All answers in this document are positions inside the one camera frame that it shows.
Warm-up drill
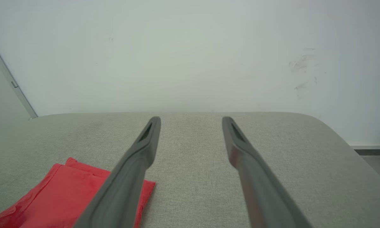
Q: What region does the grey baseboard strip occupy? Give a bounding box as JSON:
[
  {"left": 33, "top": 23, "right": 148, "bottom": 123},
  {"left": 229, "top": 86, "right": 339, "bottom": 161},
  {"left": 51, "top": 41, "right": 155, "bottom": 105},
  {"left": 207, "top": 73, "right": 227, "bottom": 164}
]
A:
[{"left": 350, "top": 145, "right": 380, "bottom": 156}]

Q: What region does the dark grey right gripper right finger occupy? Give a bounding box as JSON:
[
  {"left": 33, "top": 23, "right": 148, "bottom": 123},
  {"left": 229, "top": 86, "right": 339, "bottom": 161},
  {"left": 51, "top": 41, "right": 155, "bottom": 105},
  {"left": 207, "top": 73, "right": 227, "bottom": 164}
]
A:
[{"left": 222, "top": 117, "right": 312, "bottom": 228}]

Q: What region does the grey metal wall trim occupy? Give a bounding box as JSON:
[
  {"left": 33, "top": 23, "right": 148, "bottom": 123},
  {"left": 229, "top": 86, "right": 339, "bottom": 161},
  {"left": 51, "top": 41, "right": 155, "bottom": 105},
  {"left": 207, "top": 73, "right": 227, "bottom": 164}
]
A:
[{"left": 0, "top": 33, "right": 38, "bottom": 120}]

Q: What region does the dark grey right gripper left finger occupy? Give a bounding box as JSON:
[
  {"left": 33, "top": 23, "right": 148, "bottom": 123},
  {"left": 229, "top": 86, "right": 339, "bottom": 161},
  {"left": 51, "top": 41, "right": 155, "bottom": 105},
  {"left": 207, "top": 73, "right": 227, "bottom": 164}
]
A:
[{"left": 73, "top": 117, "right": 161, "bottom": 228}]

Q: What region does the red object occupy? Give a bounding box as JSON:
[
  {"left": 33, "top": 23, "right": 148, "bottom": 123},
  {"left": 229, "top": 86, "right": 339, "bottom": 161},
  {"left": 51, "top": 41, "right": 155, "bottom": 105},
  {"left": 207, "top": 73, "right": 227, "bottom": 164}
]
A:
[{"left": 0, "top": 157, "right": 156, "bottom": 228}]

